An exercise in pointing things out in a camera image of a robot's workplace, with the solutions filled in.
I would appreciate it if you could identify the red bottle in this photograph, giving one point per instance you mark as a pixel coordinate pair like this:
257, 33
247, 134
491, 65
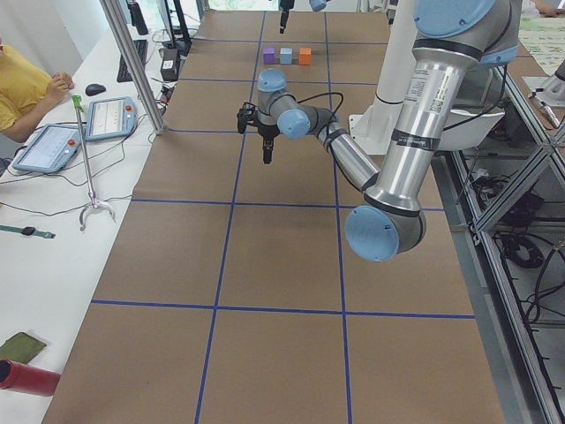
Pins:
23, 378

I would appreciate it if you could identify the black power adapter box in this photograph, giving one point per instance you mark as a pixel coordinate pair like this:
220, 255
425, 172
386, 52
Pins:
170, 64

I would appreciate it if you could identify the black computer mouse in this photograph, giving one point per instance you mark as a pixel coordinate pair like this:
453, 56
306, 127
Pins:
95, 89

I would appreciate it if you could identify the reacher grabber stick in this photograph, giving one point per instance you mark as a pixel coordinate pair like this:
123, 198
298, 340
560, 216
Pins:
94, 205

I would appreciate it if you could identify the second arm black gripper body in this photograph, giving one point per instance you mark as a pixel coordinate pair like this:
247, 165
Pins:
267, 132

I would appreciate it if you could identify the teach pendant tablet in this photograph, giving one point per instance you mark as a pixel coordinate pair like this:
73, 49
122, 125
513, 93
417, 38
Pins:
51, 149
110, 118

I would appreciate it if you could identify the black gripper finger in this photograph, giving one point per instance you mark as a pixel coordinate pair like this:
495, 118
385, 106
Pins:
283, 21

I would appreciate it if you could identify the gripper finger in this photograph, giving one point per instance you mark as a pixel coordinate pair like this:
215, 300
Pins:
267, 150
242, 119

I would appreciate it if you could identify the teach pendant tablet far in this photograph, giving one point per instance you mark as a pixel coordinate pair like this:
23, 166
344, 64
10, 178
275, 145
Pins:
110, 118

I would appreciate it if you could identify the white plastic chair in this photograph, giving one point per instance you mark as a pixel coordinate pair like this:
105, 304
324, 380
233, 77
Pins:
468, 135

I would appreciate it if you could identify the teach pendant tablet near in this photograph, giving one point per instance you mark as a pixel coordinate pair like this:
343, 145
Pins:
51, 149

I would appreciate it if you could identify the green cloth pouch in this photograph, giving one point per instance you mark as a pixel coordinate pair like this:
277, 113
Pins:
21, 348

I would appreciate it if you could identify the orange foam block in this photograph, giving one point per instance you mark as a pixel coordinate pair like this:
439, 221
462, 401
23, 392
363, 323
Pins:
305, 56

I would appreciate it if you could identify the light blue foam block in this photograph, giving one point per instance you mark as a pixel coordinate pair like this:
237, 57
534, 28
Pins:
286, 56

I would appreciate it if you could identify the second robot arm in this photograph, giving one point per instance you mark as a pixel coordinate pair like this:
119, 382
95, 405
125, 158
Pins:
451, 38

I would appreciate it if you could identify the person in yellow shirt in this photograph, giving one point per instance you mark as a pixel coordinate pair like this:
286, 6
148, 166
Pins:
28, 94

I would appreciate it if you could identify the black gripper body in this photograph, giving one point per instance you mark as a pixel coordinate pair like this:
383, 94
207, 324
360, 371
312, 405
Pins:
284, 7

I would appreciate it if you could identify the purple foam block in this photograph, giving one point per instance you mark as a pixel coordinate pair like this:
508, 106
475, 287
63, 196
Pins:
269, 55

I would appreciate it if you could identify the green strap wristwatch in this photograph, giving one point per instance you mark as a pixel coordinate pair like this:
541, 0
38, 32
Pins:
28, 231

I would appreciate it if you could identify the aluminium frame post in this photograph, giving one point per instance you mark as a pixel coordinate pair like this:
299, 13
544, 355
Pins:
126, 47

